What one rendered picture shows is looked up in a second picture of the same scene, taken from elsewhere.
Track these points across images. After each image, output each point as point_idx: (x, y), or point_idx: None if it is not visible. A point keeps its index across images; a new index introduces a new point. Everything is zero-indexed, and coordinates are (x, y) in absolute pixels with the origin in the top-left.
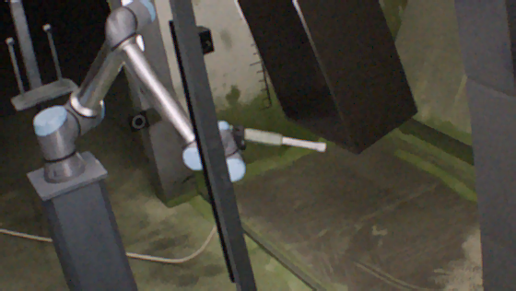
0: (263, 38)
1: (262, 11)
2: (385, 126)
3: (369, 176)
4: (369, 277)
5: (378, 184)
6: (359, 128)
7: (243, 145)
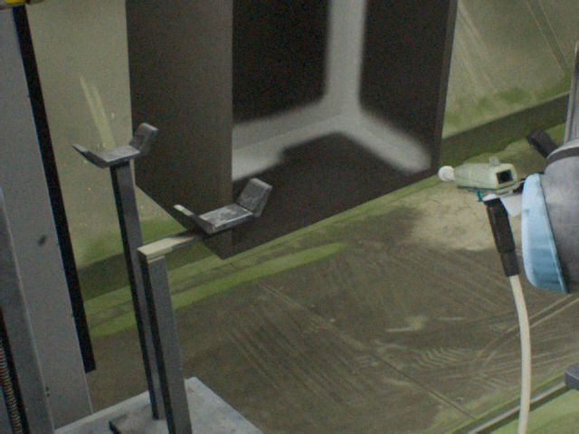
0: (205, 70)
1: (191, 4)
2: (390, 129)
3: (184, 356)
4: (564, 316)
5: (226, 343)
6: (426, 127)
7: (522, 178)
